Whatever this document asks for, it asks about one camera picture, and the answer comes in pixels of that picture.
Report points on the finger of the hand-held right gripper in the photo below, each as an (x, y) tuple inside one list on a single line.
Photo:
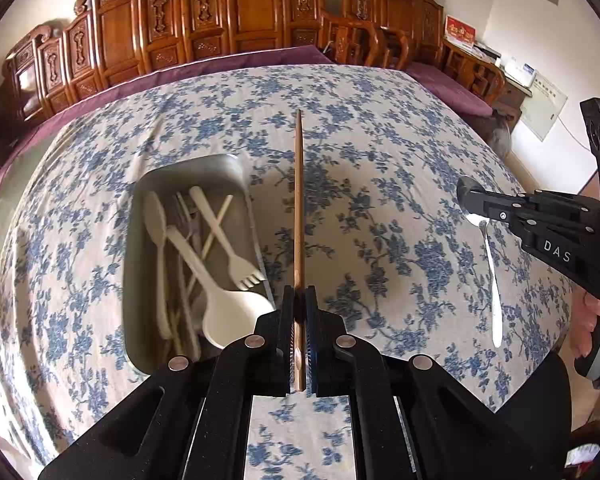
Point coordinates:
[(565, 210), (472, 197)]

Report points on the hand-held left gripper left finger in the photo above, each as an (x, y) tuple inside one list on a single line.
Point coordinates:
[(275, 350)]

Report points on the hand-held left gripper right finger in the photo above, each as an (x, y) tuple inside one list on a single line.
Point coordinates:
[(330, 355)]

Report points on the large white plastic spoon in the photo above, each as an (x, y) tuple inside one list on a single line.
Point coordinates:
[(230, 315)]

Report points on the pale wooden chopstick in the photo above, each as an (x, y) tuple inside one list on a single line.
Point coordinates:
[(182, 320), (215, 227)]

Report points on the white plastic fork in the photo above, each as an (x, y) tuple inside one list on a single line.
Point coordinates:
[(220, 232)]

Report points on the brown wooden chopstick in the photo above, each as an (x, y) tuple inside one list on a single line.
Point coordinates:
[(298, 200)]

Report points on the steel fork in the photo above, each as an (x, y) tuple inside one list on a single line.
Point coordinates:
[(182, 215)]

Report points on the slender white plastic spoon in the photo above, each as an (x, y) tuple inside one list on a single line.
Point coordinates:
[(155, 215)]

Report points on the grey metal container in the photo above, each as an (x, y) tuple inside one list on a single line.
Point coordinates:
[(215, 170)]

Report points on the person's right hand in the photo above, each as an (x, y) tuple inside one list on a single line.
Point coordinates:
[(584, 325)]

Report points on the electric fan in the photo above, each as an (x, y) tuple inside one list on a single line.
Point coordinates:
[(501, 141)]

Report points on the blue floral tablecloth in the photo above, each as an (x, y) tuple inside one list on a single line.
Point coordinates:
[(380, 160)]

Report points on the purple seat cushion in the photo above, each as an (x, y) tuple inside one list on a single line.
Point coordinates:
[(450, 90)]

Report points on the wooden bench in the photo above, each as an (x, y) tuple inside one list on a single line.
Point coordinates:
[(480, 72)]

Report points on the white and blue carton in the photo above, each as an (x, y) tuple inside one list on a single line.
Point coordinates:
[(519, 71)]

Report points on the red framed plaque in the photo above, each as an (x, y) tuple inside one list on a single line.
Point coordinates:
[(460, 32)]

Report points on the wooden armchair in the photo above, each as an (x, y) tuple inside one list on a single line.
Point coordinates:
[(397, 47), (352, 35)]

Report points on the person's dark clothing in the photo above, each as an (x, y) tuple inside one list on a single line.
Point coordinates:
[(555, 400)]

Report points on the red and white packet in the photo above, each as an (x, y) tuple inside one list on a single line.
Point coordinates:
[(585, 454)]

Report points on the tall carved wooden panel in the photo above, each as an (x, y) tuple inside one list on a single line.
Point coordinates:
[(252, 5)]

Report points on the small carved wooden headboard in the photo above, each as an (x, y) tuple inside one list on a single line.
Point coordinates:
[(35, 75)]

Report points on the white wall chart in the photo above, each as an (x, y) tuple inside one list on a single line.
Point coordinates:
[(542, 110)]

